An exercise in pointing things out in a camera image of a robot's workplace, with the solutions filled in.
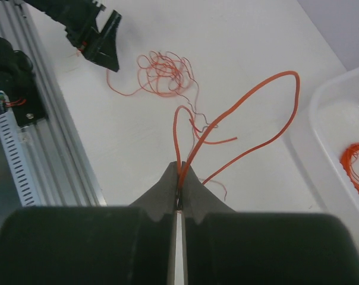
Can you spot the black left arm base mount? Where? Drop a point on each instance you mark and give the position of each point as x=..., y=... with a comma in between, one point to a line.
x=18, y=82

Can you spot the white slotted cable duct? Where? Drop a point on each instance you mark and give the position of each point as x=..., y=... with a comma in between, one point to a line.
x=17, y=161

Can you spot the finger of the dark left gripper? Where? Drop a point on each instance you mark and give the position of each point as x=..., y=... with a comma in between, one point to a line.
x=101, y=47

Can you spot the aluminium extrusion rail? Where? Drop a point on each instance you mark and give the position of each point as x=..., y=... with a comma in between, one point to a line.
x=54, y=153

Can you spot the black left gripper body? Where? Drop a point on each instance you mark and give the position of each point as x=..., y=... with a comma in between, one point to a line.
x=78, y=18

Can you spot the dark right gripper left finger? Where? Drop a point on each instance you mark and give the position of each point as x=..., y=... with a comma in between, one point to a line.
x=132, y=244

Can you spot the white plastic tub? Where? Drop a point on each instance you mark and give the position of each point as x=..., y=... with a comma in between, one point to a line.
x=319, y=135

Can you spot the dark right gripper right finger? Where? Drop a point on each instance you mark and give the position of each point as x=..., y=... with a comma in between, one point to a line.
x=224, y=246

